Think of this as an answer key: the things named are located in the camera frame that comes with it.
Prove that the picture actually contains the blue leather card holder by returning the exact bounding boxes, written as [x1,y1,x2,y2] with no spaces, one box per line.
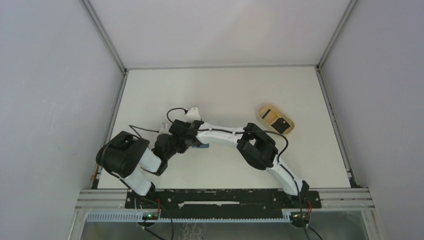
[191,143,210,149]

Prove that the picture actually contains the gold magnetic stripe card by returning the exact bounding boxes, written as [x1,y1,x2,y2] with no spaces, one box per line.
[261,108,279,123]

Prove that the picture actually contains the grey VIP credit card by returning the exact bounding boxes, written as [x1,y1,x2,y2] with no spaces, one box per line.
[272,117,290,134]

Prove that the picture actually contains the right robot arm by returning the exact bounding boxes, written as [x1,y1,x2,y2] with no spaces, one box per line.
[169,120,310,208]

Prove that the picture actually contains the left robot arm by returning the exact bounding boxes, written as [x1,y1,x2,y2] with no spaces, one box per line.
[95,131,189,209]

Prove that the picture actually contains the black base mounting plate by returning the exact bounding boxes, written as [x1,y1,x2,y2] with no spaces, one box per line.
[124,188,322,218]

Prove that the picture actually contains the beige oval tray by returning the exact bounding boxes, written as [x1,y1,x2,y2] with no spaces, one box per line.
[257,103,295,135]

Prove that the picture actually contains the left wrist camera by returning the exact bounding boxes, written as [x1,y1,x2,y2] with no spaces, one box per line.
[158,122,171,135]

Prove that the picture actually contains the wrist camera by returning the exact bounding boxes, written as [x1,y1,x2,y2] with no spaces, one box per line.
[158,122,171,135]
[185,106,202,123]

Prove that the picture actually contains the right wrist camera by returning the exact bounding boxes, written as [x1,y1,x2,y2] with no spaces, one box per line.
[185,106,202,123]

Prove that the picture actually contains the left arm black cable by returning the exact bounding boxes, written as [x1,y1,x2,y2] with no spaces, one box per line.
[128,124,162,139]

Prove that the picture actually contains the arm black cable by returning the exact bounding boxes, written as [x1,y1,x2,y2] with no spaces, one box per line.
[128,124,162,139]
[166,107,314,240]

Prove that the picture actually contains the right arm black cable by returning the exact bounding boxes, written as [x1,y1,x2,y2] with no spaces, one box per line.
[166,107,314,240]

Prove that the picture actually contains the white cable duct strip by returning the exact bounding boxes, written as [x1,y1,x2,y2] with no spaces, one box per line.
[85,210,300,223]

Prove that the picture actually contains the aluminium frame rails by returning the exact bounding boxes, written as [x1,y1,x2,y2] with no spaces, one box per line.
[65,188,384,240]

